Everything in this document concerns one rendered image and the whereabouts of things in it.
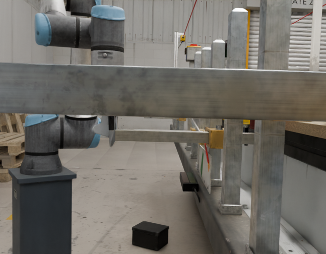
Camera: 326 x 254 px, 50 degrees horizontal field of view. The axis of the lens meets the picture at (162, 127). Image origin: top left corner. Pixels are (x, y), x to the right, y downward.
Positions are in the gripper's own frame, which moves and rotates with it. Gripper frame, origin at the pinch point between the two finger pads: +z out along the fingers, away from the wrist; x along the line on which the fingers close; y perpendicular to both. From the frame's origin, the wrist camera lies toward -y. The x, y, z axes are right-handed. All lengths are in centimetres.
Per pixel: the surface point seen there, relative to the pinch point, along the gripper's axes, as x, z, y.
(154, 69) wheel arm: 76, -13, -12
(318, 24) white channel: -160, -71, -126
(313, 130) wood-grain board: 19, -6, -47
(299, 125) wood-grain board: 10.9, -6.7, -47.4
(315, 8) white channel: -160, -82, -123
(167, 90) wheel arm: 76, -12, -13
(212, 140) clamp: 5.0, -1.6, -27.0
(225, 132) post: 22.0, -5.2, -27.1
